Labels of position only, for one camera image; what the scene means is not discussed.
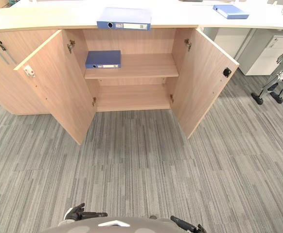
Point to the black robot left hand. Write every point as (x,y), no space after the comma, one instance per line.
(76,213)

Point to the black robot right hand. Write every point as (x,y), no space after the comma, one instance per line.
(183,223)

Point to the metal cabinet door hinge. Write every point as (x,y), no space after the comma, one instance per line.
(171,98)
(93,101)
(71,46)
(187,44)

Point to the wooden door with white latch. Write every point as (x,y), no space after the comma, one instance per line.
(58,87)

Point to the wooden door with black lock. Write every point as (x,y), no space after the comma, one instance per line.
(202,80)

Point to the white door latch plate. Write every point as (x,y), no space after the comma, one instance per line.
(29,71)

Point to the wooden office cabinet body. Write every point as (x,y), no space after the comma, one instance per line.
(134,70)

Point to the dark blue box folder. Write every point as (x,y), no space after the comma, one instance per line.
(103,59)

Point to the black door lock block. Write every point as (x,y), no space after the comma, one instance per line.
(227,72)

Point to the wooden cabinet shelf board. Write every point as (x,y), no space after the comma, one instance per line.
(141,66)

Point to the key in cabinet lock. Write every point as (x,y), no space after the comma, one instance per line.
(1,45)

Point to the large blue lever-arch folder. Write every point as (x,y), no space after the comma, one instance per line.
(124,19)

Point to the light blue flat folder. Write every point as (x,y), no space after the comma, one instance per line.
(230,11)

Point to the grey robot torso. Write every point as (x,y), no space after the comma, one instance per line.
(112,227)

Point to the white desk side panel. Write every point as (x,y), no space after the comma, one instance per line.
(229,41)

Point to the white drawer pedestal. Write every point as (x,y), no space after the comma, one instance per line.
(268,55)

